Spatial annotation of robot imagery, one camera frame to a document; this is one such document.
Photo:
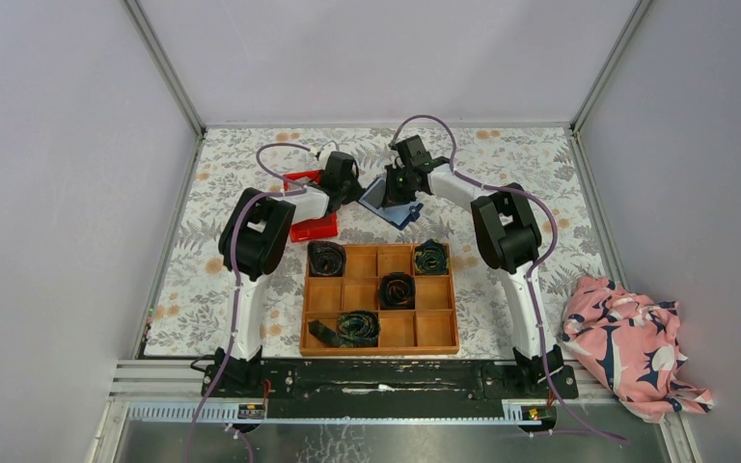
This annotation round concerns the navy blue card holder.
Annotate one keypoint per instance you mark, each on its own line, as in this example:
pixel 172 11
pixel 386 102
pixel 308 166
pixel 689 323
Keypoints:
pixel 397 215

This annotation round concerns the rolled dark tie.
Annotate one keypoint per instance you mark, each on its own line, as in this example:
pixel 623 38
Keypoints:
pixel 326 259
pixel 397 291

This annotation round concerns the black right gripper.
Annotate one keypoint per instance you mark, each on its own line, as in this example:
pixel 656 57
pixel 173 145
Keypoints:
pixel 392 198

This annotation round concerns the rolled dark tie centre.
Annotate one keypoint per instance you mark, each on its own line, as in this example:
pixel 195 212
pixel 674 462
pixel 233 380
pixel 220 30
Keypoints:
pixel 397 291

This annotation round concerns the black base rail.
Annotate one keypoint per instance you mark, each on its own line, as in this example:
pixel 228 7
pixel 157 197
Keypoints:
pixel 356 389

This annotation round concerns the pink floral cloth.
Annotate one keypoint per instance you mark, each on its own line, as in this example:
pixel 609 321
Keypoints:
pixel 628 342

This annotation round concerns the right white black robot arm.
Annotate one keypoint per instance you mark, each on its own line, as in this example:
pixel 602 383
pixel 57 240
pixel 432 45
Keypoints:
pixel 508 237

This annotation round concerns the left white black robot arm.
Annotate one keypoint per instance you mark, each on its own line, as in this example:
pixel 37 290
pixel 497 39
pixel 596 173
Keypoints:
pixel 253 243

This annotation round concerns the rolled dark tie top left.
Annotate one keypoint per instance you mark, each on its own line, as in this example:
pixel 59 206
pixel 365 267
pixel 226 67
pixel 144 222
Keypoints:
pixel 326 259

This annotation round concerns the rolled green tie bottom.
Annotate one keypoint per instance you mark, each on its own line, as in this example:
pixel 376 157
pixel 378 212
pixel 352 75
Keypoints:
pixel 357 329

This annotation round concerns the wooden compartment tray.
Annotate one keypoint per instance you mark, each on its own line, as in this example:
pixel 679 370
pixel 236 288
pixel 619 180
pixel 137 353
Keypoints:
pixel 430 329

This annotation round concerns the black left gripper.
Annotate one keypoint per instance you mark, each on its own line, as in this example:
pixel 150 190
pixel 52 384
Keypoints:
pixel 350 191

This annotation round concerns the red plastic bin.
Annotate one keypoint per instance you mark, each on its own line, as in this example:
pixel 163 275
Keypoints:
pixel 310 220

